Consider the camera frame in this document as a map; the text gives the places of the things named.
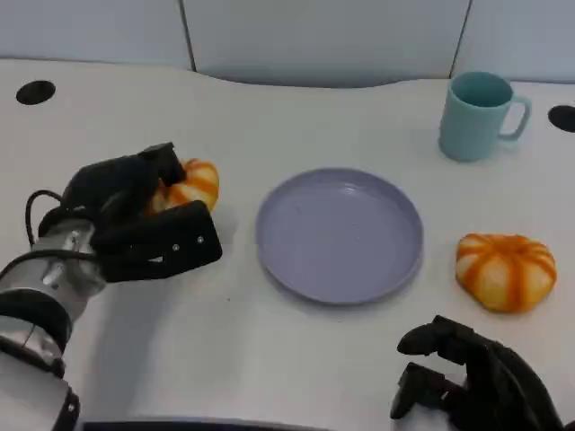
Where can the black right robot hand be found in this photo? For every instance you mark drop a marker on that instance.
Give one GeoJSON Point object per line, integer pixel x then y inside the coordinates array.
{"type": "Point", "coordinates": [494, 386]}

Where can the grey desk divider panel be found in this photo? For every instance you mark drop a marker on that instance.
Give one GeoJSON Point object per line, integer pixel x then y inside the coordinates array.
{"type": "Point", "coordinates": [90, 31]}
{"type": "Point", "coordinates": [521, 36]}
{"type": "Point", "coordinates": [323, 40]}

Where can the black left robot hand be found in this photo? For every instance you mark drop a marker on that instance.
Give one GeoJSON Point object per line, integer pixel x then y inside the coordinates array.
{"type": "Point", "coordinates": [121, 188]}

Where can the lilac plate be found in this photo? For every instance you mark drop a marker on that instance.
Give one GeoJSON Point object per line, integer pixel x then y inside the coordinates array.
{"type": "Point", "coordinates": [337, 238]}

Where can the round black table grommet hole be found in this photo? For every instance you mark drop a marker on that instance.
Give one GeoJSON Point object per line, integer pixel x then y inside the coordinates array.
{"type": "Point", "coordinates": [35, 93]}
{"type": "Point", "coordinates": [563, 119]}

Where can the pale green mug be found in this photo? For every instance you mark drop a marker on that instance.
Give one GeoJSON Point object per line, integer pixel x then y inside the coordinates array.
{"type": "Point", "coordinates": [471, 130]}

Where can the orange white toy bread roll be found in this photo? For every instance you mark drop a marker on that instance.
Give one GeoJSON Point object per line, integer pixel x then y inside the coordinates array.
{"type": "Point", "coordinates": [202, 179]}
{"type": "Point", "coordinates": [503, 274]}

